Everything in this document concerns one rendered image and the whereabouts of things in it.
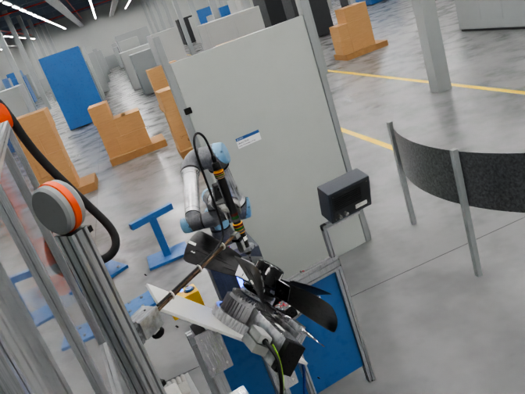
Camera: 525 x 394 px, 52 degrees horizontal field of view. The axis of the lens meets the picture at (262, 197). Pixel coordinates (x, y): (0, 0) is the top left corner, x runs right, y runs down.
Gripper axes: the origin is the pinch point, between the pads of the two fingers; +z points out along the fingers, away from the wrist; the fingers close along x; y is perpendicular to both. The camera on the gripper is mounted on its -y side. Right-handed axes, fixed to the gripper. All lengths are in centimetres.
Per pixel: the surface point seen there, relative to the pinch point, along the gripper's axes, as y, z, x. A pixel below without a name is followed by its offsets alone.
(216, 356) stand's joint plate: 48, 15, 31
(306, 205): 93, -182, -106
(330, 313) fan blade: 43, 35, -13
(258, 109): 3, -182, -93
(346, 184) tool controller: 27, -34, -70
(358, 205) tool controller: 43, -35, -74
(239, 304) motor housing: 34.4, 12.0, 14.5
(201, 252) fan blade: 12.8, -1.6, 18.5
